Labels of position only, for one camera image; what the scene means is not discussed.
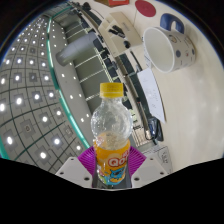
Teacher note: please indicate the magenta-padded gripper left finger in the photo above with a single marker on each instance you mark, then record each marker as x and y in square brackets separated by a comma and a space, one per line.
[73, 171]

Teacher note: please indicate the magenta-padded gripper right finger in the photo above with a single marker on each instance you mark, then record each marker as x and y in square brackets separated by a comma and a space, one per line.
[150, 170]

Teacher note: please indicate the clear bottle yellow cap label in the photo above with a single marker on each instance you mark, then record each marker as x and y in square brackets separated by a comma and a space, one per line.
[111, 133]

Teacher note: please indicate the black desk telephone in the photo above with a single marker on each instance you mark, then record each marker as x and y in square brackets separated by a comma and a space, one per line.
[155, 130]

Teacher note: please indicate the group of ceiling lights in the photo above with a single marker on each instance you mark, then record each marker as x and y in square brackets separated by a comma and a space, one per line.
[30, 96]

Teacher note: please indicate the long curved conference desk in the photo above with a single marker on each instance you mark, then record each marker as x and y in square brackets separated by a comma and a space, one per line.
[131, 80]

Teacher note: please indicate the row of black office chairs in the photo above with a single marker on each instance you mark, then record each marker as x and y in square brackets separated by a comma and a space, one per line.
[100, 45]

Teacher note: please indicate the black handheld tool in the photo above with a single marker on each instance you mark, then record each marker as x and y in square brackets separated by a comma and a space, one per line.
[116, 31]

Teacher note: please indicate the beige compartment organizer tray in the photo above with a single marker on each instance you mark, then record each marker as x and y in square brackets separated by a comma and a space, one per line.
[121, 28]

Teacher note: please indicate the flat round red coaster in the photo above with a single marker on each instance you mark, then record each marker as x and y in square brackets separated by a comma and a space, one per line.
[145, 8]

